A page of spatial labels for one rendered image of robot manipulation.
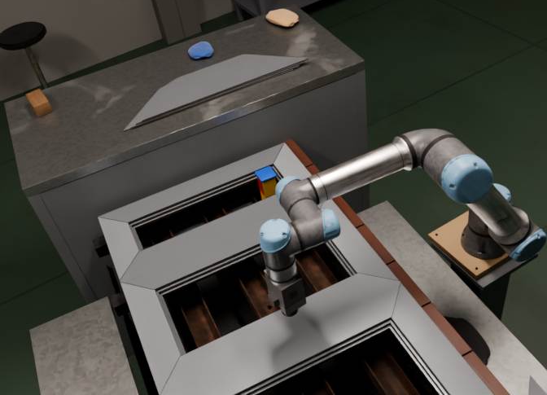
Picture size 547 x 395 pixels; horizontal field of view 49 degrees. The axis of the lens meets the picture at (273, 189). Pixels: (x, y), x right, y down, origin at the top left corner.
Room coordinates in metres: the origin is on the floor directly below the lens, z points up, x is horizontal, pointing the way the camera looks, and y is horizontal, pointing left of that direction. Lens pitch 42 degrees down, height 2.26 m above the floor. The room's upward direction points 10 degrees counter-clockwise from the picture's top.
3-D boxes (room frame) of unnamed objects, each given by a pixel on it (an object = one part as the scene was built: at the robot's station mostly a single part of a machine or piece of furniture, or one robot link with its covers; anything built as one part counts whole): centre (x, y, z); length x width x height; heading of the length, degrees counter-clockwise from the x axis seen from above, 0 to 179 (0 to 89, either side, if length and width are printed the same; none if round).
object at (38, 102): (2.03, 0.83, 1.07); 0.12 x 0.06 x 0.05; 26
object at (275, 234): (0.96, 0.01, 1.21); 0.09 x 0.08 x 0.11; 105
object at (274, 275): (0.97, 0.02, 1.13); 0.08 x 0.08 x 0.05
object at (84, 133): (2.04, 0.28, 1.03); 1.30 x 0.60 x 0.04; 108
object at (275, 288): (0.96, 0.03, 1.05); 0.10 x 0.09 x 0.16; 116
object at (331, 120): (1.77, 0.20, 0.50); 1.30 x 0.04 x 1.01; 108
